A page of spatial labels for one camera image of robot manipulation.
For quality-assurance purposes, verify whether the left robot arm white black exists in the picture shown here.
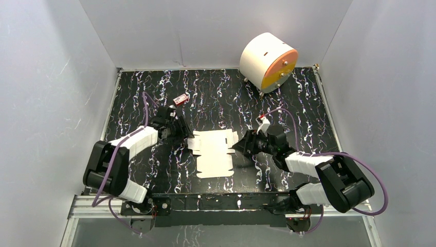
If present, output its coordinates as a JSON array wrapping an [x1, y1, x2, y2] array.
[[83, 106, 193, 214]]

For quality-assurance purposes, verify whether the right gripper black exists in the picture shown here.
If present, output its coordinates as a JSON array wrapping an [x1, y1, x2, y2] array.
[[232, 129, 277, 155]]

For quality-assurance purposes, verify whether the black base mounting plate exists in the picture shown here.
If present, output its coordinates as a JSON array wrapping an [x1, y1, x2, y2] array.
[[120, 192, 321, 231]]

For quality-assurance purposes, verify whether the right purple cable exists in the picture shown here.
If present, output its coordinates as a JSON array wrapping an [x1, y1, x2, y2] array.
[[260, 108, 389, 236]]

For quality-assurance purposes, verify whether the aluminium frame rail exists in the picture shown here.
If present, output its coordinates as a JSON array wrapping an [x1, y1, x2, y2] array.
[[60, 196, 383, 246]]

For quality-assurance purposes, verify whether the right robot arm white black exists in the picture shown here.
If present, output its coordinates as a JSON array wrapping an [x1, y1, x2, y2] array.
[[232, 125, 375, 213]]

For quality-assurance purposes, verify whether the white cardboard box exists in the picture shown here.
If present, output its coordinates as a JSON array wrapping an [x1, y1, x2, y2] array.
[[187, 129, 239, 179]]

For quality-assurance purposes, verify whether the small red white packet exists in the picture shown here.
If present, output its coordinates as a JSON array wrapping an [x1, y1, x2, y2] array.
[[173, 94, 189, 107]]

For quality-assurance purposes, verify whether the white cylindrical drum orange face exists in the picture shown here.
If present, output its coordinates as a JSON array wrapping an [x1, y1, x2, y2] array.
[[239, 32, 299, 96]]

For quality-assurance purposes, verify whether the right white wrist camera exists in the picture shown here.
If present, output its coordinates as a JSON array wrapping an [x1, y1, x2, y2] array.
[[256, 115, 270, 134]]

